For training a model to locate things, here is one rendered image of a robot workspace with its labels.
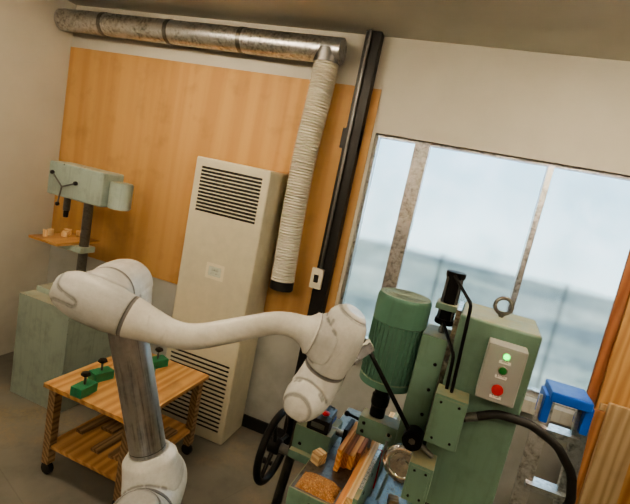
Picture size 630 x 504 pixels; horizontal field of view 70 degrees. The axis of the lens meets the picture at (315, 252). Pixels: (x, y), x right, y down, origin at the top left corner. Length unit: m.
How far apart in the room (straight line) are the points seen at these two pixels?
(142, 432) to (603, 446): 2.16
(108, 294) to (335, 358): 0.53
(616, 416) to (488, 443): 1.31
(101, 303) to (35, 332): 2.37
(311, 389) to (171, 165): 2.56
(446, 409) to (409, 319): 0.28
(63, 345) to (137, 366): 2.00
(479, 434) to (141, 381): 0.97
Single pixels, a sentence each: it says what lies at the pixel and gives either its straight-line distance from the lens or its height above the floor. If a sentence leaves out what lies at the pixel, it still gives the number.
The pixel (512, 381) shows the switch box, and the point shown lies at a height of 1.39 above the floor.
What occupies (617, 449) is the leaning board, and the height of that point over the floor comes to 0.84.
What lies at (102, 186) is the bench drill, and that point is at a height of 1.49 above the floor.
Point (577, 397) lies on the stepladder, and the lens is 2.20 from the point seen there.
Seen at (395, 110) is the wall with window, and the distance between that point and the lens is 2.82.
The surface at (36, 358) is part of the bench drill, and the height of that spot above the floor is 0.31.
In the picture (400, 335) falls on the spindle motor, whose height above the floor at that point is 1.39.
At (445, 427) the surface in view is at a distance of 1.39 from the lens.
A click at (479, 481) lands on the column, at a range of 1.55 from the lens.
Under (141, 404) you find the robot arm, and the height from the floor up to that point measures 1.13.
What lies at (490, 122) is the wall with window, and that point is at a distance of 2.77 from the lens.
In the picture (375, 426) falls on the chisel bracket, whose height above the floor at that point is 1.05.
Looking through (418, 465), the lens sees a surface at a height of 1.08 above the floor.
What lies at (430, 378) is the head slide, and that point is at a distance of 1.47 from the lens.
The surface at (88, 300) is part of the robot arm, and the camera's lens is 1.11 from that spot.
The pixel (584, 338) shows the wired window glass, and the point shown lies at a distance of 2.96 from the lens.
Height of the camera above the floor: 1.82
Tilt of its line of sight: 9 degrees down
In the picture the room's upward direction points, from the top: 12 degrees clockwise
